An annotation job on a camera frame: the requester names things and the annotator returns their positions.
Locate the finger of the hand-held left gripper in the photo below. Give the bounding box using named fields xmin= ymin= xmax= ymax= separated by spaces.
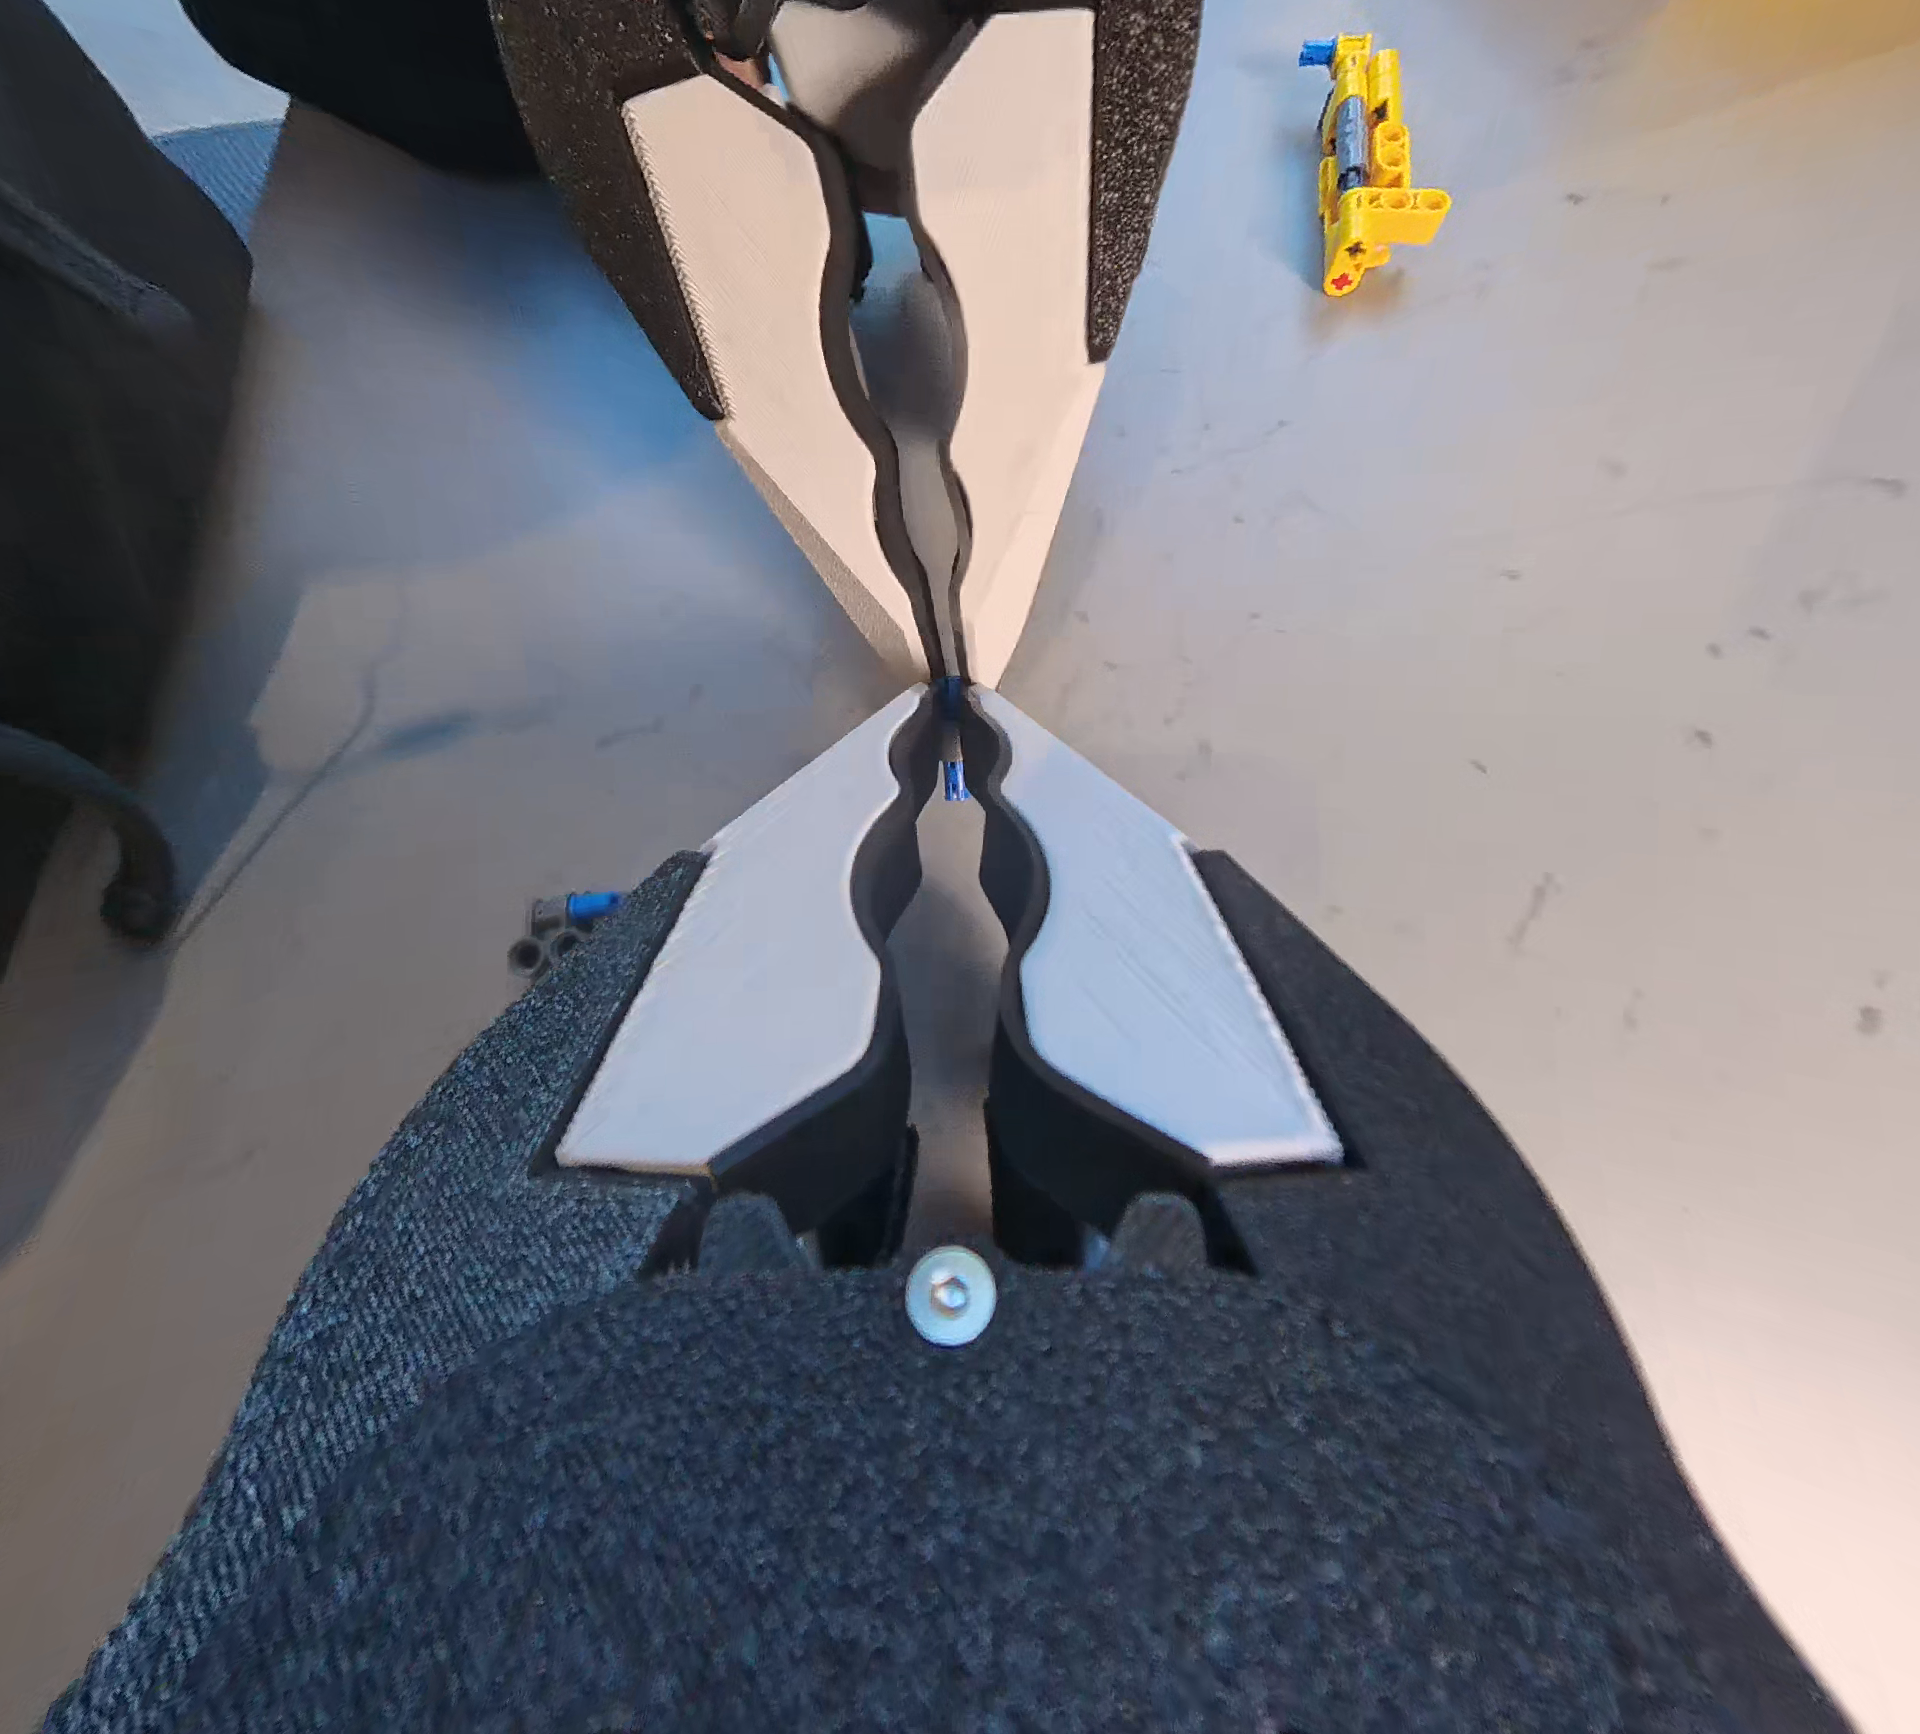
xmin=900 ymin=5 xmax=1112 ymax=689
xmin=618 ymin=72 xmax=962 ymax=689

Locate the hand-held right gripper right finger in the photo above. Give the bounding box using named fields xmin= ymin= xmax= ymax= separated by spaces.
xmin=961 ymin=689 xmax=1344 ymax=1267

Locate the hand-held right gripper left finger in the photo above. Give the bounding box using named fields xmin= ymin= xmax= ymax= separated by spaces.
xmin=555 ymin=687 xmax=941 ymax=1267

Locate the grey desk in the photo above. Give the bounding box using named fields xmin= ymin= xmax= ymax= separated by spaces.
xmin=0 ymin=0 xmax=1920 ymax=1734

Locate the yellow toy piston assembly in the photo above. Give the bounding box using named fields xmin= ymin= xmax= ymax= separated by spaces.
xmin=1297 ymin=29 xmax=1455 ymax=300

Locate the person's black printed hoodie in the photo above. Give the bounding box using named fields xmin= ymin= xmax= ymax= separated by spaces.
xmin=0 ymin=0 xmax=258 ymax=956

